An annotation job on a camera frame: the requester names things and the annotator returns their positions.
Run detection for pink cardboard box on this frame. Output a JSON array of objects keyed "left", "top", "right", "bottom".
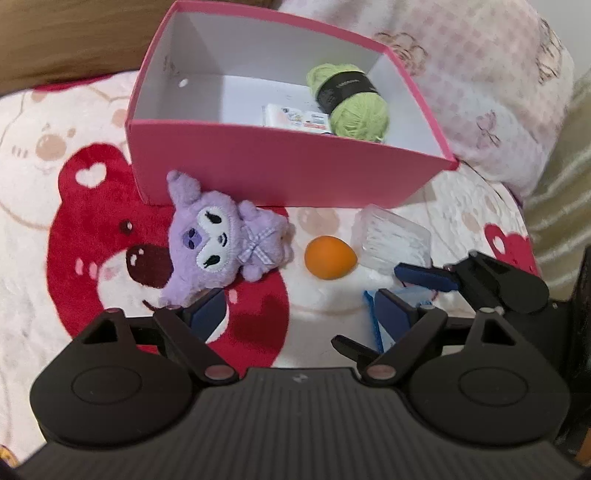
[{"left": 126, "top": 1, "right": 458, "bottom": 208}]

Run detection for green yarn ball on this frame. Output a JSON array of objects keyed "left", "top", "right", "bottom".
[{"left": 307, "top": 63, "right": 390, "bottom": 143}]

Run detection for striped green cloth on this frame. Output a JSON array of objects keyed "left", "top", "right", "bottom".
[{"left": 524, "top": 74, "right": 591, "bottom": 299}]

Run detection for small white printed packet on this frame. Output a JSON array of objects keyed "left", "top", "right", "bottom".
[{"left": 263, "top": 104, "right": 332, "bottom": 135}]

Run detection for purple plush toy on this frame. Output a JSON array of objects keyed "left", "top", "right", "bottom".
[{"left": 160, "top": 170, "right": 294, "bottom": 306}]

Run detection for pink checked pillow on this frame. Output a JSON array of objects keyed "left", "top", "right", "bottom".
[{"left": 276, "top": 0, "right": 574, "bottom": 199}]

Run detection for clear plastic floss box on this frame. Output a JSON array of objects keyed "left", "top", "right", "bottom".
[{"left": 351, "top": 205, "right": 432, "bottom": 275}]

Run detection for blue wet wipes packet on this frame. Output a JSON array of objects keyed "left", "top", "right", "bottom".
[{"left": 363, "top": 286, "right": 429, "bottom": 353}]

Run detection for brown pillow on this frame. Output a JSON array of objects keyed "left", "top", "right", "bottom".
[{"left": 0, "top": 0, "right": 283, "bottom": 96}]

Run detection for orange egg-shaped sponge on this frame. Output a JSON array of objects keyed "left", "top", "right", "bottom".
[{"left": 304, "top": 236, "right": 358, "bottom": 280}]

